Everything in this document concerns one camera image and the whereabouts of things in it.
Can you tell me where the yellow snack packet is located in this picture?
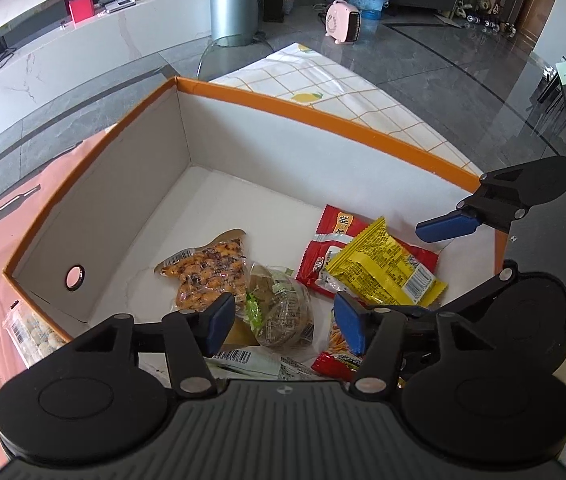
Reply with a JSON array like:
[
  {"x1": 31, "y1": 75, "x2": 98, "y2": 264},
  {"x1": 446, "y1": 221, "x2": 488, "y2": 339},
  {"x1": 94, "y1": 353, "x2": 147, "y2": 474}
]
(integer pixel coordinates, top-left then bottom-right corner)
[{"x1": 324, "y1": 216, "x2": 448, "y2": 309}]

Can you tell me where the clear packet of orange peanuts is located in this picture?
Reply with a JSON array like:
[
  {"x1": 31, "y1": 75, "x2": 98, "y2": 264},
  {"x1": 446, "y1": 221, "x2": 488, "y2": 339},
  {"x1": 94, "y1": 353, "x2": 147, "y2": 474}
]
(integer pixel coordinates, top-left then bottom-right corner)
[{"x1": 155, "y1": 229, "x2": 250, "y2": 312}]

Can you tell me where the clear packet of white eggs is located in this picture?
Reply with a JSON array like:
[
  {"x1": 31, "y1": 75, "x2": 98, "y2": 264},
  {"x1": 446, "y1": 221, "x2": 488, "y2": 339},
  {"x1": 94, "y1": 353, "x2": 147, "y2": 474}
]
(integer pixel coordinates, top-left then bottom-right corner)
[{"x1": 3, "y1": 304, "x2": 67, "y2": 367}]

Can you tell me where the white television cabinet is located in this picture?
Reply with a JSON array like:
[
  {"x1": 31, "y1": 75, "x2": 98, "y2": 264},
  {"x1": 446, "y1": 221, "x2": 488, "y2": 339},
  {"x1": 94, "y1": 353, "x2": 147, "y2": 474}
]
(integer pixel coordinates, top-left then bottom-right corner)
[{"x1": 0, "y1": 0, "x2": 214, "y2": 161}]

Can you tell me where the orange cardboard box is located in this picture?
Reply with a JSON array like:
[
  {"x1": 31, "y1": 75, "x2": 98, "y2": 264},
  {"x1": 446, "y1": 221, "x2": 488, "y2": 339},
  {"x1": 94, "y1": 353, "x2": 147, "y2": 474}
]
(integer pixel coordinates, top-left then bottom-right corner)
[{"x1": 2, "y1": 76, "x2": 508, "y2": 356}]

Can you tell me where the golden brown snack packet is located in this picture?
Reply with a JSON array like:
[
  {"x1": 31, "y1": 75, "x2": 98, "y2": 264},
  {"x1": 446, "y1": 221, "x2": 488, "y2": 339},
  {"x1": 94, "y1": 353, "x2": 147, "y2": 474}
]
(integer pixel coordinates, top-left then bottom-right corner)
[{"x1": 223, "y1": 317, "x2": 260, "y2": 350}]

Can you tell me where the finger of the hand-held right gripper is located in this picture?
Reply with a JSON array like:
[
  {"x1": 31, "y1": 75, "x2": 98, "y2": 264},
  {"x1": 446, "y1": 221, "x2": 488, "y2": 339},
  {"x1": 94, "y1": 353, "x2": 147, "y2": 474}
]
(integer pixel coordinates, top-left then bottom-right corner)
[
  {"x1": 415, "y1": 165, "x2": 534, "y2": 244},
  {"x1": 403, "y1": 260, "x2": 520, "y2": 322}
]

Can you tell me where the row of shoes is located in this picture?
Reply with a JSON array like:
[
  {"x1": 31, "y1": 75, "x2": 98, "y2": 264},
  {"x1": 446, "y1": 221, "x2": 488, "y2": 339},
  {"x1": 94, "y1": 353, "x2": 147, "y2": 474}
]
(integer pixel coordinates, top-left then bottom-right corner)
[{"x1": 455, "y1": 4, "x2": 516, "y2": 37}]

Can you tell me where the pink red box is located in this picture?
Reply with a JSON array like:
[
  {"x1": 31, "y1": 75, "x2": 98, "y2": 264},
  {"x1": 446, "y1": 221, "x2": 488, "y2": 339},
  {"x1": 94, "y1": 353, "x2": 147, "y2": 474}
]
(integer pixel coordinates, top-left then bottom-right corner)
[{"x1": 65, "y1": 0, "x2": 97, "y2": 24}]

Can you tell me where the wooden door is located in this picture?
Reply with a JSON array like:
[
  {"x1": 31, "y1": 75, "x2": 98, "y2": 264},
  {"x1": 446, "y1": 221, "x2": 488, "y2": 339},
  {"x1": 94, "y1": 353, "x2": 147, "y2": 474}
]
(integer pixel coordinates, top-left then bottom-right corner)
[{"x1": 513, "y1": 0, "x2": 566, "y2": 52}]

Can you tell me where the green and white chip bag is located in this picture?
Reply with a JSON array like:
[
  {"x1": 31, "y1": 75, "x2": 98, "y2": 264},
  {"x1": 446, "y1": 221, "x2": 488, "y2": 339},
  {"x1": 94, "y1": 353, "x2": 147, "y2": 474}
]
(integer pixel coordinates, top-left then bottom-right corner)
[{"x1": 205, "y1": 345, "x2": 316, "y2": 382}]

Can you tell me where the pink fan heater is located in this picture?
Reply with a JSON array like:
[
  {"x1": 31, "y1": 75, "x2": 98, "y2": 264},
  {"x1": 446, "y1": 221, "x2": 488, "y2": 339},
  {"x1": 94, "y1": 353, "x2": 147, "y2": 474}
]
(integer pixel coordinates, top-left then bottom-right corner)
[{"x1": 325, "y1": 0, "x2": 365, "y2": 46}]

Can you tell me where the red packet of snack sticks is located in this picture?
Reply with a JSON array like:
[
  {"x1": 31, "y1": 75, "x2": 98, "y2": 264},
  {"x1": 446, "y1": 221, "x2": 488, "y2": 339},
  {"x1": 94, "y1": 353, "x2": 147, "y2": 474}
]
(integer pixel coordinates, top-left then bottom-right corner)
[{"x1": 310, "y1": 310, "x2": 366, "y2": 383}]

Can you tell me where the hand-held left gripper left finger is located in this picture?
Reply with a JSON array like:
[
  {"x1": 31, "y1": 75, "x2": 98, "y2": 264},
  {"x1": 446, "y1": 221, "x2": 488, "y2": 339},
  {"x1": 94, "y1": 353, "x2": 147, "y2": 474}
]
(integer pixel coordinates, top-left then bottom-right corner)
[{"x1": 70, "y1": 292, "x2": 236, "y2": 397}]

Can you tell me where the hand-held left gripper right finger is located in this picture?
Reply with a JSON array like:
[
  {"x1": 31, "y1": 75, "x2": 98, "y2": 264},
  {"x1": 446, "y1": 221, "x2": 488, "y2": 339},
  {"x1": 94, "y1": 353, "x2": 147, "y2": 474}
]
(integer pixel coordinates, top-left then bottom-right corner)
[{"x1": 334, "y1": 292, "x2": 496, "y2": 396}]

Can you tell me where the brown snack packet green top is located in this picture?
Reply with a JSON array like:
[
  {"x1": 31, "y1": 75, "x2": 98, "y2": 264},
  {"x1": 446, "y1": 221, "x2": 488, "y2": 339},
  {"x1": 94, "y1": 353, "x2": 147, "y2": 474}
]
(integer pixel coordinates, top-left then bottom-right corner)
[{"x1": 244, "y1": 264, "x2": 315, "y2": 350}]

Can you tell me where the silver trash can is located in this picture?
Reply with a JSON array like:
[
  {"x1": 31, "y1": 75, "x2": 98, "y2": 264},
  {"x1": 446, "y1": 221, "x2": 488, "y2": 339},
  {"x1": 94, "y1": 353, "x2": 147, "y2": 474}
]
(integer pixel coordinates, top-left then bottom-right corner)
[{"x1": 205, "y1": 0, "x2": 263, "y2": 47}]

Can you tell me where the red snack packet white label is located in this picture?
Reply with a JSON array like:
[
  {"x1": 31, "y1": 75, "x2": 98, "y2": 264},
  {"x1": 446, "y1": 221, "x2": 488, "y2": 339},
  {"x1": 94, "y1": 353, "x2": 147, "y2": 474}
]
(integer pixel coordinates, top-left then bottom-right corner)
[{"x1": 295, "y1": 204, "x2": 440, "y2": 306}]

